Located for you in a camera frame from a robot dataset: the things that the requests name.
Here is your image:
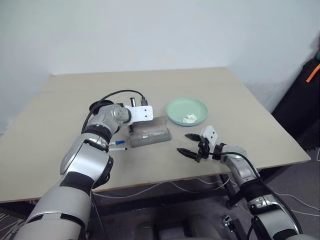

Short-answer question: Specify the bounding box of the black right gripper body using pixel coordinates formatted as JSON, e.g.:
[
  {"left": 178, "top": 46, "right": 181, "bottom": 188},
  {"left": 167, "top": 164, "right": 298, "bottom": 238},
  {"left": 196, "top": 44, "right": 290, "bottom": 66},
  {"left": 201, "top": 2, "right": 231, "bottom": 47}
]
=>
[{"left": 195, "top": 138, "right": 214, "bottom": 164}]

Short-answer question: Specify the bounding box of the white tissue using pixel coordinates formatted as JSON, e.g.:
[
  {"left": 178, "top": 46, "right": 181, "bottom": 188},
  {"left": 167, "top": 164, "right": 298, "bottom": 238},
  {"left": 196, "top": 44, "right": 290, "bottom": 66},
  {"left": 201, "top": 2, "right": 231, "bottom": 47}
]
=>
[{"left": 181, "top": 113, "right": 198, "bottom": 124}]

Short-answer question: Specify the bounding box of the green plastic plate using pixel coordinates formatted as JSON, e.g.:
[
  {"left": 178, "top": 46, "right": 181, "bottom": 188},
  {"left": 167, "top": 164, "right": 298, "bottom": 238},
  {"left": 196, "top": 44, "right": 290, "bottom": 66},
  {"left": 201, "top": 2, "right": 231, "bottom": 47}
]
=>
[{"left": 165, "top": 97, "right": 209, "bottom": 126}]

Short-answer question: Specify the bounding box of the small black clamp device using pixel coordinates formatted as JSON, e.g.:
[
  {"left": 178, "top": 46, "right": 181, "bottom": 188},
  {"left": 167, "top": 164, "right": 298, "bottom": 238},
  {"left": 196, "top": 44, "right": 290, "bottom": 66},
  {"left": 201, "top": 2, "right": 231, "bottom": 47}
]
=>
[{"left": 222, "top": 214, "right": 241, "bottom": 240}]

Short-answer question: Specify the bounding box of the large black case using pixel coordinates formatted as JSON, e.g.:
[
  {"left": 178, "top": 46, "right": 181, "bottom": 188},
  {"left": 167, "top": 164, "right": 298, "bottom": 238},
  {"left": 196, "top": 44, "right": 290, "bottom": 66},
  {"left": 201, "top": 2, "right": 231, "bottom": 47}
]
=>
[{"left": 271, "top": 58, "right": 320, "bottom": 152}]

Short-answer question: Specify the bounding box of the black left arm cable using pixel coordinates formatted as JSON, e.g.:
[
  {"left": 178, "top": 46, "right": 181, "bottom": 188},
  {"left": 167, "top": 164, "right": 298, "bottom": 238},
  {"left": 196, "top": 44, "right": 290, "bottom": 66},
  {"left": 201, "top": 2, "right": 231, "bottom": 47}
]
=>
[{"left": 81, "top": 89, "right": 149, "bottom": 133}]

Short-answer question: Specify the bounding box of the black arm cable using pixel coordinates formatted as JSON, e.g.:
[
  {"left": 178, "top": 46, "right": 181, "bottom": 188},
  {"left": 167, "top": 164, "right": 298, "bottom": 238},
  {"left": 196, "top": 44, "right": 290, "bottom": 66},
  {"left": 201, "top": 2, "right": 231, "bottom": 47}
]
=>
[
  {"left": 208, "top": 151, "right": 302, "bottom": 236},
  {"left": 81, "top": 89, "right": 149, "bottom": 133}
]

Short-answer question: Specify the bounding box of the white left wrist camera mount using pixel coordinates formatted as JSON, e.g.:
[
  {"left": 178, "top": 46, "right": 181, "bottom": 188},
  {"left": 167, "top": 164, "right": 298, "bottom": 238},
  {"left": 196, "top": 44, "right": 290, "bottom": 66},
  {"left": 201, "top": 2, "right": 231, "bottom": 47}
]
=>
[{"left": 124, "top": 105, "right": 154, "bottom": 124}]

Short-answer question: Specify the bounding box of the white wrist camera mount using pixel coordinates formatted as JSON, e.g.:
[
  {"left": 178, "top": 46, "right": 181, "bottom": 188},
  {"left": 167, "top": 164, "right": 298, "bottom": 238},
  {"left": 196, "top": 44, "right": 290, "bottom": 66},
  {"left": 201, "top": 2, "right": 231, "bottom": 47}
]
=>
[
  {"left": 200, "top": 125, "right": 219, "bottom": 161},
  {"left": 124, "top": 105, "right": 154, "bottom": 124}
]

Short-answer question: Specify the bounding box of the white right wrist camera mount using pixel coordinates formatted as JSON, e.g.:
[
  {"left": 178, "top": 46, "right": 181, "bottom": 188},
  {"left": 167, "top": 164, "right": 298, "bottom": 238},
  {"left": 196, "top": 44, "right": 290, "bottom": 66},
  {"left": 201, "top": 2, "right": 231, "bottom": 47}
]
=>
[{"left": 200, "top": 125, "right": 219, "bottom": 161}]

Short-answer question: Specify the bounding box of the white cable under table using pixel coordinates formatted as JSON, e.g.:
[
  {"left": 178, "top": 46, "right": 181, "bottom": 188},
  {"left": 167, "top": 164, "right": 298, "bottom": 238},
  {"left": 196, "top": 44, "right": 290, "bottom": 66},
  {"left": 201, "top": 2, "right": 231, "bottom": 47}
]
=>
[{"left": 96, "top": 179, "right": 238, "bottom": 199}]

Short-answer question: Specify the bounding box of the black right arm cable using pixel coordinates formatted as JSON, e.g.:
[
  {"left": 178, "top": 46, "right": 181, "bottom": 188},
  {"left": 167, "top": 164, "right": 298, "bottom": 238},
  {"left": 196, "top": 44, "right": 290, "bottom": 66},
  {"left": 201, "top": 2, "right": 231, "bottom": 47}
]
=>
[{"left": 208, "top": 151, "right": 302, "bottom": 236}]

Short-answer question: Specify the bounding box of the black metal table frame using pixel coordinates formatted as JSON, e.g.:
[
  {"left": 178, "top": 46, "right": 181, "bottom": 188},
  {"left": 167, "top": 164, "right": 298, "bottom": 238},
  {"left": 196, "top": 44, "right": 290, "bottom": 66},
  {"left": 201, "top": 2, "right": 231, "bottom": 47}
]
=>
[{"left": 91, "top": 169, "right": 291, "bottom": 221}]

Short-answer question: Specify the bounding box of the white floor cable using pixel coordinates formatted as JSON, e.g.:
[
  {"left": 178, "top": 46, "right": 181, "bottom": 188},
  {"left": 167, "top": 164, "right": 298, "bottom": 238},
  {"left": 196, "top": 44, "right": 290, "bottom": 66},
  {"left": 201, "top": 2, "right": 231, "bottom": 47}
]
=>
[{"left": 279, "top": 191, "right": 320, "bottom": 216}]

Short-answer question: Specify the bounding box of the orange strap tag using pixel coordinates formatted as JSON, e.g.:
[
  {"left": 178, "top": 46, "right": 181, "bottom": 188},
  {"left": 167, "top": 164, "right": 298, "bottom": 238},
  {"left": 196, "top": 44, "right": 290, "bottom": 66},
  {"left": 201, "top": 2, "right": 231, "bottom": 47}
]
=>
[{"left": 305, "top": 63, "right": 320, "bottom": 83}]

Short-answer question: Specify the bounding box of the white cable bundle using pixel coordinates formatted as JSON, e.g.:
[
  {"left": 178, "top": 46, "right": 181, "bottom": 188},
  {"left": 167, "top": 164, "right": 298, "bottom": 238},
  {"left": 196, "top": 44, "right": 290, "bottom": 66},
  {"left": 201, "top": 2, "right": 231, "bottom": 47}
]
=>
[{"left": 0, "top": 212, "right": 26, "bottom": 240}]

